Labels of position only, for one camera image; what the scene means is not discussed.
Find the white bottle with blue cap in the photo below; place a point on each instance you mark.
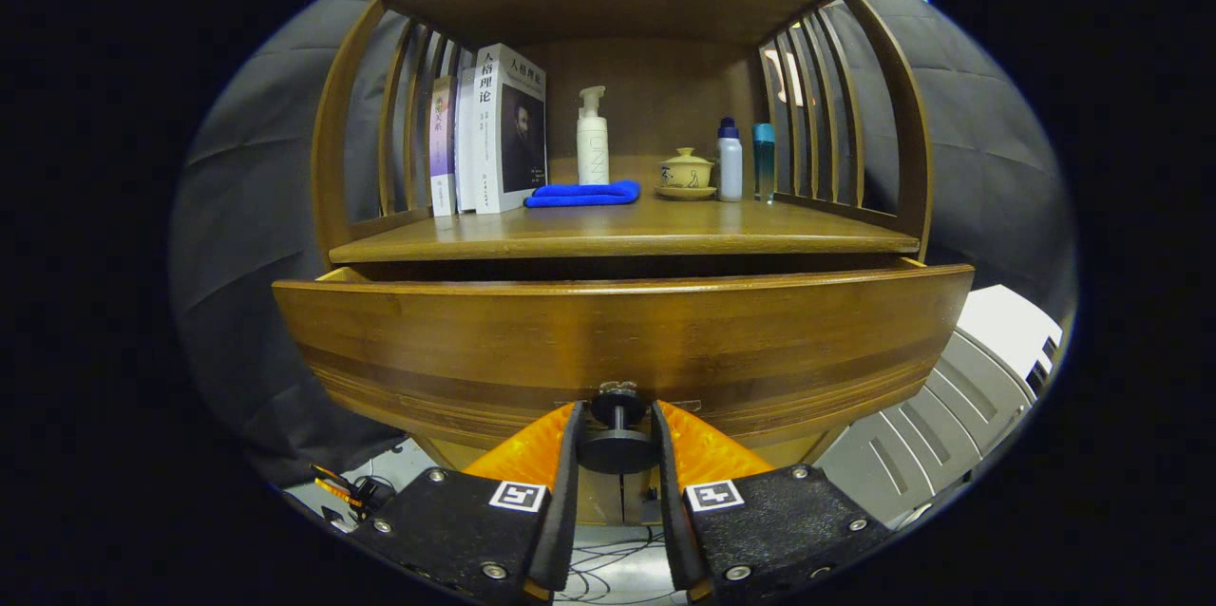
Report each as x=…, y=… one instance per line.
x=730, y=169

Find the teal bottle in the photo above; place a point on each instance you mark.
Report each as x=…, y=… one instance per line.
x=764, y=164

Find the orange and black tool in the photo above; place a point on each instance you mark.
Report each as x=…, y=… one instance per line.
x=347, y=492

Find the wooden countertop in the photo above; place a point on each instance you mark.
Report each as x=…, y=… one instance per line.
x=646, y=226

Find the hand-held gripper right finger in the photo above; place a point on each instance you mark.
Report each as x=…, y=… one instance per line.
x=670, y=492

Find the wooden drawer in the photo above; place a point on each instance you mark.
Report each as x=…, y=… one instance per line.
x=617, y=340

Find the white and grey case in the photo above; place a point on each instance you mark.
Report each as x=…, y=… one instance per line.
x=950, y=416

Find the yellow lidded teacup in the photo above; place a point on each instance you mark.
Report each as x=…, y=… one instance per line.
x=686, y=172

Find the white pump bottle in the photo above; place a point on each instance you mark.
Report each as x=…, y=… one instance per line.
x=593, y=150

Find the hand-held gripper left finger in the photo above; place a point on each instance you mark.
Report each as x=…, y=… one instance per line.
x=565, y=492

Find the white book with portrait cover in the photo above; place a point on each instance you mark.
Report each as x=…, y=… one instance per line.
x=518, y=131

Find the purple book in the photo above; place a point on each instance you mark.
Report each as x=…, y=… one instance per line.
x=442, y=141

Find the blue folded cloth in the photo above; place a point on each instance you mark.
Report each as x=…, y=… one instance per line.
x=584, y=195

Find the black drawer knob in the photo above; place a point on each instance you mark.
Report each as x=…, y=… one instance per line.
x=617, y=449

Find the yellow saucer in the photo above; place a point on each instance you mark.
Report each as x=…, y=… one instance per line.
x=686, y=194

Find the thin white book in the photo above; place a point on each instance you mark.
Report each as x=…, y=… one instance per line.
x=465, y=141

